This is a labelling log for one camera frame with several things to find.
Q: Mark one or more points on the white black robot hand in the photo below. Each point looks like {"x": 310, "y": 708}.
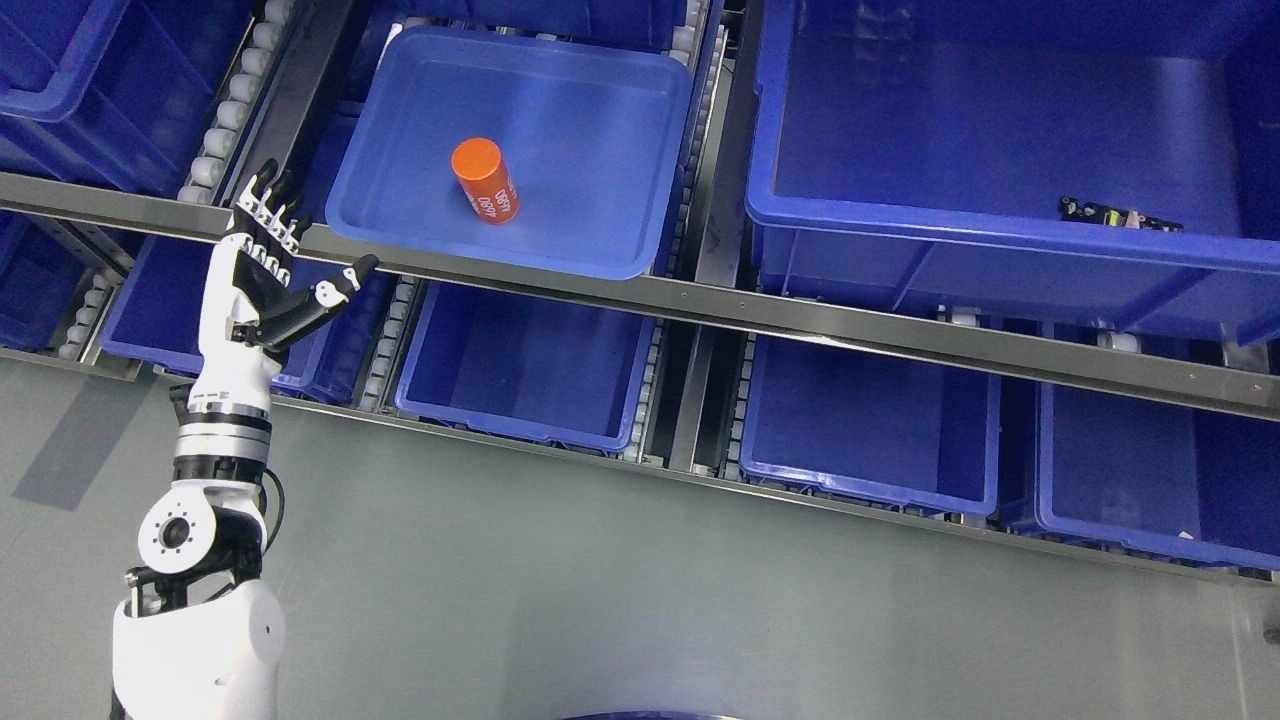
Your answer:
{"x": 250, "y": 315}

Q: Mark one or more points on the orange cylindrical capacitor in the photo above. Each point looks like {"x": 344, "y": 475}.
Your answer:
{"x": 481, "y": 170}

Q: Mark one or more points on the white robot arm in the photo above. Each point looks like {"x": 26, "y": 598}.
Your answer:
{"x": 200, "y": 634}

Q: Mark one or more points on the steel shelf rack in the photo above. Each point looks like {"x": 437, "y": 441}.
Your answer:
{"x": 725, "y": 322}

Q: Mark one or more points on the blue bin lower left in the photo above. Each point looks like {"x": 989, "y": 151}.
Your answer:
{"x": 156, "y": 318}

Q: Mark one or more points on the blue bin far left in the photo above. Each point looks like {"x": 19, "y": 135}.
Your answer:
{"x": 38, "y": 279}

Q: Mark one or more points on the blue bin top left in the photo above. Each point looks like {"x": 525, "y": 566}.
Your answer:
{"x": 113, "y": 94}

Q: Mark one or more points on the blue bin lower middle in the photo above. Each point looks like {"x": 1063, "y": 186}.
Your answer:
{"x": 520, "y": 367}

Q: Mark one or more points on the shallow blue tray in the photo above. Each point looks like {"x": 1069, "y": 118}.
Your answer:
{"x": 591, "y": 137}

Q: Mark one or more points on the blue bin lower centre-right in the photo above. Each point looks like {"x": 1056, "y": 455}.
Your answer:
{"x": 904, "y": 433}

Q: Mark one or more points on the large blue bin right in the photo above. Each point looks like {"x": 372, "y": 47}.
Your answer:
{"x": 910, "y": 155}

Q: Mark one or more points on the small circuit board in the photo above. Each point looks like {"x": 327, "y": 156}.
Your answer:
{"x": 1094, "y": 213}

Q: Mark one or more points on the blue bin lower right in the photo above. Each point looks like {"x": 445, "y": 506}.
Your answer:
{"x": 1164, "y": 479}

